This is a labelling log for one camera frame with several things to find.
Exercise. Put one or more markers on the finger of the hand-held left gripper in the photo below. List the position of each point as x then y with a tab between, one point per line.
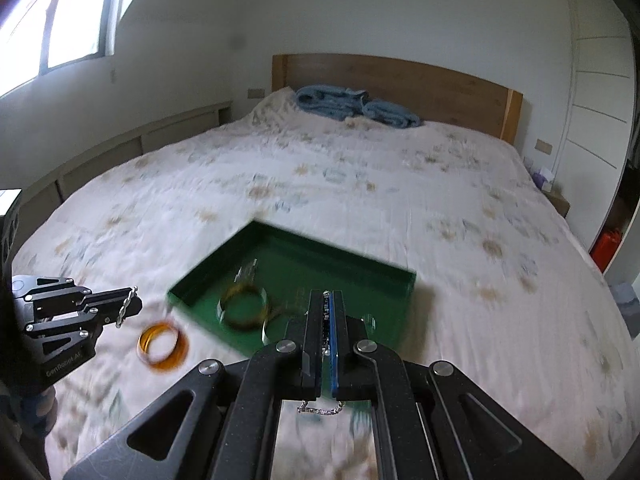
75	327
75	297

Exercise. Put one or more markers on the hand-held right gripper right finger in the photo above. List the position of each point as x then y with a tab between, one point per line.
340	360

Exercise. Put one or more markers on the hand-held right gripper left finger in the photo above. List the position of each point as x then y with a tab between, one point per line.
312	340

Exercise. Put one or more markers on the silver bangle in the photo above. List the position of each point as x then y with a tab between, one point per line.
262	327

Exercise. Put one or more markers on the green tray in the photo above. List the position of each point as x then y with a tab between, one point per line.
320	270

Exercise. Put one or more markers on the brown grey bangle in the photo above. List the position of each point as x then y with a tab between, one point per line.
240	327

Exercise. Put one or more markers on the person's left hand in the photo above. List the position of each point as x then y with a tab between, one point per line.
30	410

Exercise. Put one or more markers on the amber bangle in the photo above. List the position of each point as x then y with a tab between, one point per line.
141	347

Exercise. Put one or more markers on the blue blanket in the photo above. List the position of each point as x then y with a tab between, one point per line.
325	100

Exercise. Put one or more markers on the wooden nightstand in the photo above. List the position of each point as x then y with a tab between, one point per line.
557	205

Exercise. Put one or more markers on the tissue box on nightstand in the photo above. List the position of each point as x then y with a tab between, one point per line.
542	180

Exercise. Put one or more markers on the window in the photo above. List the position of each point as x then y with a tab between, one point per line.
75	20

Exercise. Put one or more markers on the wooden headboard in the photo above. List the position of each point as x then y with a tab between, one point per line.
425	85

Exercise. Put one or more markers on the red container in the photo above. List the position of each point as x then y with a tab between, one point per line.
605	250

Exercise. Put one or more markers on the white wardrobe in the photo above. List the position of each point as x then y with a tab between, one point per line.
595	85

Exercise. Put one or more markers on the low wooden wall cabinet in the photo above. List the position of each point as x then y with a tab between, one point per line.
165	130

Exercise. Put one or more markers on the wall socket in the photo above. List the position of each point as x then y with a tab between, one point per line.
544	147

